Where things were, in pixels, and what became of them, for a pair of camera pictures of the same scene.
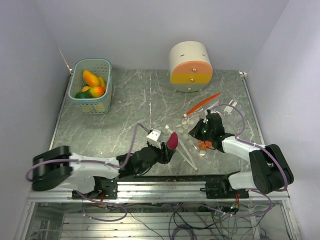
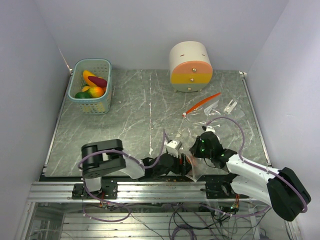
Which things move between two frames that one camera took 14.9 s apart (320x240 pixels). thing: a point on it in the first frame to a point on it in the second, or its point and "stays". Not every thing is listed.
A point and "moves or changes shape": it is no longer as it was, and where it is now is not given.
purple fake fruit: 172,141 to 98,81
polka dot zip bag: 192,149 moves or changes shape
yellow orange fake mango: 93,80 stays
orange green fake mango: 96,92 stays
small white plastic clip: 229,109 stays
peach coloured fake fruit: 85,88 stays
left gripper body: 160,156 to 177,167
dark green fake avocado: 83,95 stays
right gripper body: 210,134 to 199,150
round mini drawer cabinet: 190,66 stays
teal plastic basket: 101,67 stays
